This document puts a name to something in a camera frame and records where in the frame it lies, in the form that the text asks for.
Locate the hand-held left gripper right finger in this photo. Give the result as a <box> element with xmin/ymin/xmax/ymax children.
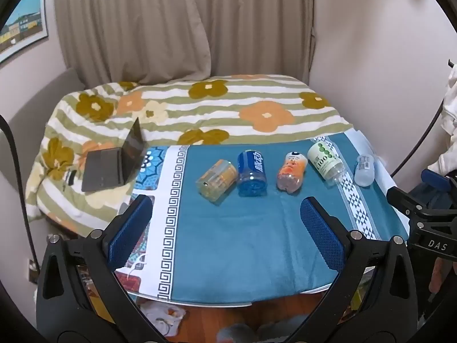
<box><xmin>286</xmin><ymin>196</ymin><xmax>419</xmax><ymax>343</ymax></box>

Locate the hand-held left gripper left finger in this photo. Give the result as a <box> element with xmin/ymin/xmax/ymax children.
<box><xmin>36</xmin><ymin>195</ymin><xmax>168</xmax><ymax>343</ymax></box>

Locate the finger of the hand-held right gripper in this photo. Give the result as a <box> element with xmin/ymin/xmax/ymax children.
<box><xmin>420</xmin><ymin>169</ymin><xmax>457</xmax><ymax>194</ymax></box>
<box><xmin>387</xmin><ymin>186</ymin><xmax>457</xmax><ymax>223</ymax></box>

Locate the small clear plastic bottle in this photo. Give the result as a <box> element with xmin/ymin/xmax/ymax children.
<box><xmin>354</xmin><ymin>154</ymin><xmax>375</xmax><ymax>187</ymax></box>

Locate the white cloth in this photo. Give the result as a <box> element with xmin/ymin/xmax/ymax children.
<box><xmin>428</xmin><ymin>75</ymin><xmax>457</xmax><ymax>176</ymax></box>

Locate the grey laptop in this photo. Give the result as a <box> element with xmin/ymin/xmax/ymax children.
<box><xmin>81</xmin><ymin>117</ymin><xmax>145</xmax><ymax>192</ymax></box>

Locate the orange label plastic bottle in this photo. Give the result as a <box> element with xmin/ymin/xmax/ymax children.
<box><xmin>276</xmin><ymin>152</ymin><xmax>308</xmax><ymax>193</ymax></box>

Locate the white green label plastic bottle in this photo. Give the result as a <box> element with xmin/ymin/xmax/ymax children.
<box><xmin>308</xmin><ymin>142</ymin><xmax>345</xmax><ymax>186</ymax></box>

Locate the teal patterned tablecloth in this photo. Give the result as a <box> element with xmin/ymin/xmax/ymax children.
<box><xmin>114</xmin><ymin>132</ymin><xmax>409</xmax><ymax>305</ymax></box>

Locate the white plastic bag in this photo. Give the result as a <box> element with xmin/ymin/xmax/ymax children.
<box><xmin>139</xmin><ymin>302</ymin><xmax>187</xmax><ymax>336</ymax></box>

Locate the blue label plastic bottle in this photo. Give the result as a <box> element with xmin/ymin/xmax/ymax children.
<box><xmin>236</xmin><ymin>150</ymin><xmax>268</xmax><ymax>198</ymax></box>

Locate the yellow label plastic bottle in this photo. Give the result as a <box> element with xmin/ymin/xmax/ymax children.
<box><xmin>196</xmin><ymin>159</ymin><xmax>238</xmax><ymax>201</ymax></box>

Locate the floral striped blanket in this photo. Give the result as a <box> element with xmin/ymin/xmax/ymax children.
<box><xmin>27</xmin><ymin>75</ymin><xmax>354</xmax><ymax>237</ymax></box>

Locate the beige curtain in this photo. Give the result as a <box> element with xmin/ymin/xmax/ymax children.
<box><xmin>53</xmin><ymin>0</ymin><xmax>317</xmax><ymax>87</ymax></box>

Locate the black cable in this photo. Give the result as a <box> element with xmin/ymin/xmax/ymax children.
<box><xmin>0</xmin><ymin>114</ymin><xmax>38</xmax><ymax>270</ymax></box>
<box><xmin>390</xmin><ymin>59</ymin><xmax>456</xmax><ymax>178</ymax></box>

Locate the grey upholstered bed frame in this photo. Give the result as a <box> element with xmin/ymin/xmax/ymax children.
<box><xmin>0</xmin><ymin>67</ymin><xmax>86</xmax><ymax>258</ymax></box>

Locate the framed wall poster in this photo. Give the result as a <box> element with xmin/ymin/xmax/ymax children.
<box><xmin>0</xmin><ymin>0</ymin><xmax>49</xmax><ymax>65</ymax></box>

